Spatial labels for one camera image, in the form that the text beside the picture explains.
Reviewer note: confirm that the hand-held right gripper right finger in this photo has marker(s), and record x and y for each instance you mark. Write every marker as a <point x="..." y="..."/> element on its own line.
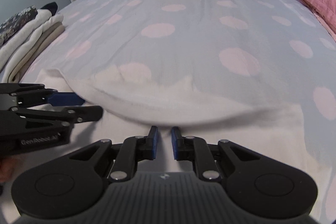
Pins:
<point x="175" y="142"/>

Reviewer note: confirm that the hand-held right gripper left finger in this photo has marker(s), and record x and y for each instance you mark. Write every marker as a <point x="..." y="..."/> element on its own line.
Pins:
<point x="155" y="142"/>

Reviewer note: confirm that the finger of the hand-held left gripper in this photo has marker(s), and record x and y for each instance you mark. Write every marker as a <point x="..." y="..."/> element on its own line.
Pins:
<point x="68" y="99"/>
<point x="84" y="114"/>

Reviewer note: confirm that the white thin shirt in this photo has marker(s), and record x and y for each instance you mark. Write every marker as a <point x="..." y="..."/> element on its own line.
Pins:
<point x="236" y="134"/>

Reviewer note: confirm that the stack of folded clothes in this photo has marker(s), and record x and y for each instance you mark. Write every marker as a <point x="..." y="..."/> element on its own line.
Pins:
<point x="31" y="29"/>

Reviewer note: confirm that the person's left hand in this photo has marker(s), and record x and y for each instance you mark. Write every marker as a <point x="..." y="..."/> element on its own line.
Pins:
<point x="6" y="170"/>

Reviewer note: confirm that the dark patterned folded garment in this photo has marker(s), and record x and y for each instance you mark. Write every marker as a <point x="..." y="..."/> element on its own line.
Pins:
<point x="15" y="22"/>

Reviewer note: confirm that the black folded garment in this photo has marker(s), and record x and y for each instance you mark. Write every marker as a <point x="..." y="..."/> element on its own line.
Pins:
<point x="50" y="7"/>

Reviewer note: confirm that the polka dot bed sheet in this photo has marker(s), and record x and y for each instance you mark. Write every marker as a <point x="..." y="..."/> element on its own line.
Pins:
<point x="183" y="43"/>

